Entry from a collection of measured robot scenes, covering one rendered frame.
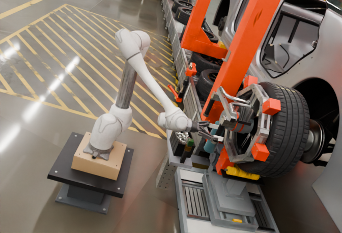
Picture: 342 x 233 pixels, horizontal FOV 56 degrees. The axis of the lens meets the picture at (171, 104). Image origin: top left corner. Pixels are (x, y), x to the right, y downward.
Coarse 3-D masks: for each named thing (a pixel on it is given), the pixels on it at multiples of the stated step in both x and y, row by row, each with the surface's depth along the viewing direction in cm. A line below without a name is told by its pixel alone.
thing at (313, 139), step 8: (312, 120) 233; (312, 128) 231; (320, 128) 224; (312, 136) 229; (320, 136) 221; (312, 144) 227; (320, 144) 220; (304, 152) 234; (312, 152) 225; (320, 152) 221; (304, 160) 231; (312, 160) 226
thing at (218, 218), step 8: (208, 176) 278; (208, 184) 268; (208, 192) 258; (208, 200) 254; (208, 208) 251; (216, 208) 247; (216, 216) 239; (224, 216) 237; (232, 216) 245; (240, 216) 247; (248, 216) 245; (216, 224) 238; (224, 224) 238; (232, 224) 239; (240, 224) 239; (248, 224) 240; (256, 224) 244
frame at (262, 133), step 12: (252, 84) 222; (240, 96) 241; (264, 96) 212; (264, 120) 204; (228, 132) 246; (264, 132) 198; (228, 144) 240; (252, 144) 203; (240, 156) 215; (252, 156) 207
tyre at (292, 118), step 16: (272, 96) 210; (288, 96) 207; (288, 112) 199; (304, 112) 203; (272, 128) 200; (288, 128) 197; (304, 128) 200; (272, 144) 197; (288, 144) 198; (304, 144) 200; (256, 160) 209; (272, 160) 202; (288, 160) 202; (272, 176) 218
